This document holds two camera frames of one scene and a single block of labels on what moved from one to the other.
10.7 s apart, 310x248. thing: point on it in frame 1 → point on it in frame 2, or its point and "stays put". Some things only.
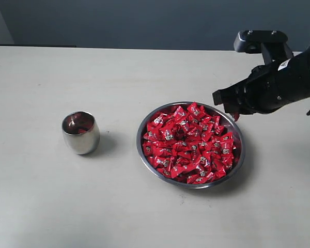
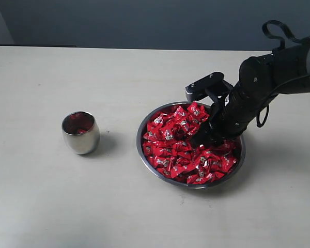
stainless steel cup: [81, 133] stays put
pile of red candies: [187, 144] stays put
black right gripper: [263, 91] → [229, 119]
